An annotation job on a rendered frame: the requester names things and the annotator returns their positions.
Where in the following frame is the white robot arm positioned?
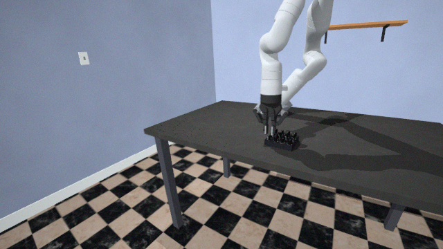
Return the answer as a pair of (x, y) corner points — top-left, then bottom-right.
(259, 0), (334, 104)

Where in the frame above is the black knob box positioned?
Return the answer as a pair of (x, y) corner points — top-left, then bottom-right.
(264, 129), (299, 151)

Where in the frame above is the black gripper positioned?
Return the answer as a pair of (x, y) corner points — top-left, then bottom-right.
(253, 94), (289, 136)

